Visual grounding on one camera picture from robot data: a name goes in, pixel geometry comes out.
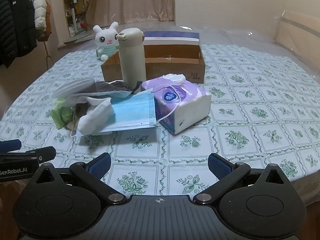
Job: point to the jackets on clothes rack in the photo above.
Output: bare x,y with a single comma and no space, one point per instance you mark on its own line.
47,52

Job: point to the quilted black down jacket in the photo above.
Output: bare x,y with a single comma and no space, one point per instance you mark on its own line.
5,30

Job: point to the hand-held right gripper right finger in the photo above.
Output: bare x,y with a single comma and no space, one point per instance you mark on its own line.
220,167

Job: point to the wooden bookshelf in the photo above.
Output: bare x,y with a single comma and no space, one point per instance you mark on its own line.
70,5

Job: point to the white plush bunny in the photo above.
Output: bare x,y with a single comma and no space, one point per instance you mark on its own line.
106,40

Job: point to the beige curtain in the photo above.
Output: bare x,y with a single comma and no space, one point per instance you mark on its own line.
130,0

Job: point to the brown jacket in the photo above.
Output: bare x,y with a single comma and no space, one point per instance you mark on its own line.
47,22

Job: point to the white sock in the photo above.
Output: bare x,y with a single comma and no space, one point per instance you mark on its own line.
95,120

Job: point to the purple tissue pack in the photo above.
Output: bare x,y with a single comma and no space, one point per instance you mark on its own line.
190,105

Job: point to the blue and white gift box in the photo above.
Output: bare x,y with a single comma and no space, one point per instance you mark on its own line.
172,38

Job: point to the cream thermos bottle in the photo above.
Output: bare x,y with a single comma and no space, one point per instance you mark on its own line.
132,60

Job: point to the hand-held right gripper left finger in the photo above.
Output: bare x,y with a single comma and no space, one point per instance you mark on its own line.
100,166

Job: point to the clear plastic sheet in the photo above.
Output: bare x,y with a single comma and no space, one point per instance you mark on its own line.
225,36

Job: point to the white down jacket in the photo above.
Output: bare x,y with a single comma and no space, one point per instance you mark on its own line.
38,7

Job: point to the light green sock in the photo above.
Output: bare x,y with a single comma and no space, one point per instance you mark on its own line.
58,112

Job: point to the brown cardboard box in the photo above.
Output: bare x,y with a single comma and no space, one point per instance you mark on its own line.
175,70

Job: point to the blue face mask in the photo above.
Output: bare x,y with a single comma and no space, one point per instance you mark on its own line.
132,112

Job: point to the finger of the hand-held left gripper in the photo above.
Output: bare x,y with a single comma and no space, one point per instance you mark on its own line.
10,145
45,153

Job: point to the grey eye mask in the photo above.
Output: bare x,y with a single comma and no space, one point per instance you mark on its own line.
105,88

